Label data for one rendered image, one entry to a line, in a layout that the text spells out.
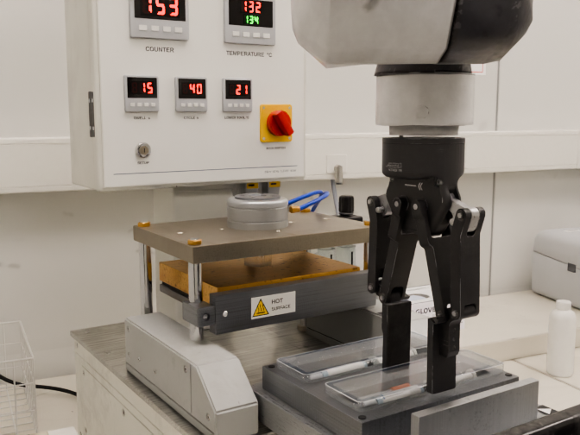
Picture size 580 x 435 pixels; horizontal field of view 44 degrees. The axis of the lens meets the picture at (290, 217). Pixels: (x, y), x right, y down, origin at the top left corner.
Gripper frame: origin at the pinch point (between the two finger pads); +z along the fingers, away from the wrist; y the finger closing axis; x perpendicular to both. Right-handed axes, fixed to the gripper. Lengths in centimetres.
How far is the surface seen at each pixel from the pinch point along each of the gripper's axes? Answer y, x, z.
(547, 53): -73, 110, -38
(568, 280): -56, 99, 16
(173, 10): -42, -6, -36
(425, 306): -57, 55, 17
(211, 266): -32.5, -5.9, -3.0
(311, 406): -3.6, -9.9, 4.9
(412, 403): 3.2, -3.4, 3.7
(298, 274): -22.7, 1.1, -3.0
